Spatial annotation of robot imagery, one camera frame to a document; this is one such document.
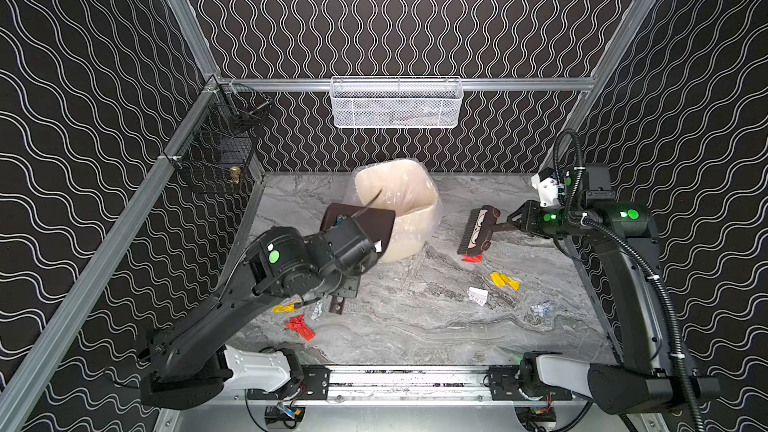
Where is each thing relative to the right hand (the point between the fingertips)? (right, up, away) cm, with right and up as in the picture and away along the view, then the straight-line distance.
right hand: (515, 219), depth 70 cm
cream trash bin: (-24, +8, +22) cm, 34 cm away
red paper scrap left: (-55, -30, +14) cm, 64 cm away
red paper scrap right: (-3, -14, +26) cm, 29 cm away
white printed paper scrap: (-3, -23, +19) cm, 30 cm away
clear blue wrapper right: (+15, -26, +16) cm, 34 cm away
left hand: (-36, -12, -10) cm, 39 cm away
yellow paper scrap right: (+5, -20, +21) cm, 30 cm away
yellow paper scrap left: (-59, -26, +16) cm, 67 cm away
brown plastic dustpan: (-32, -1, -2) cm, 32 cm away
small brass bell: (-72, +12, +13) cm, 74 cm away
